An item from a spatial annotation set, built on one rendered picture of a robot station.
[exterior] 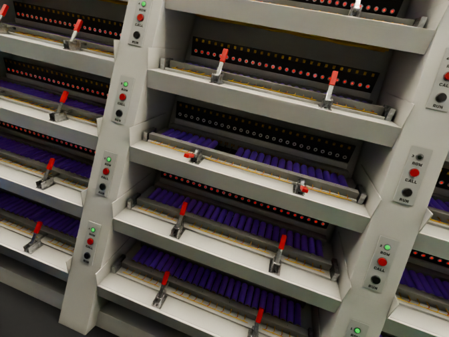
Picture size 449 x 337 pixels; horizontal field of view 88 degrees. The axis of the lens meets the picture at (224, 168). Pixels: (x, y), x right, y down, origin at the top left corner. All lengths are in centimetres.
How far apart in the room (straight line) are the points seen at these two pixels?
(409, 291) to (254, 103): 58
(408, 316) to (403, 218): 23
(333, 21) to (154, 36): 42
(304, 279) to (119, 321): 55
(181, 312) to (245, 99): 58
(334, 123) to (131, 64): 52
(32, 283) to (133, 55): 77
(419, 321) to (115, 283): 76
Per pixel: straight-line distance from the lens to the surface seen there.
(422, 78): 66
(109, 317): 90
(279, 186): 58
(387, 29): 67
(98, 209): 74
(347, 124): 59
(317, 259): 69
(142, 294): 78
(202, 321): 74
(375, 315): 70
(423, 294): 80
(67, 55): 84
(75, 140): 79
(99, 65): 77
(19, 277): 107
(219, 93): 60
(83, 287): 84
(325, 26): 65
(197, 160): 59
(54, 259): 91
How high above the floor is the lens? 63
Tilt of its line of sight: 6 degrees down
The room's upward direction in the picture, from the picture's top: 15 degrees clockwise
